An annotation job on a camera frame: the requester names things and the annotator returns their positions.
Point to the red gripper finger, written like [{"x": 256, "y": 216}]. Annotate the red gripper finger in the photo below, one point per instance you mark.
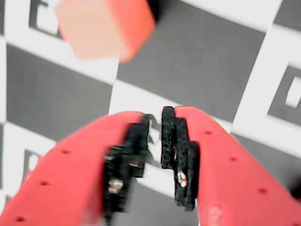
[
  {"x": 223, "y": 176},
  {"x": 70, "y": 176}
]

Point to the red cube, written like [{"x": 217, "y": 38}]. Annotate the red cube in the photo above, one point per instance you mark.
[{"x": 103, "y": 28}]

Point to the checkerboard marker mat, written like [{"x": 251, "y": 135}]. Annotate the checkerboard marker mat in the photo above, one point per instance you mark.
[{"x": 188, "y": 58}]

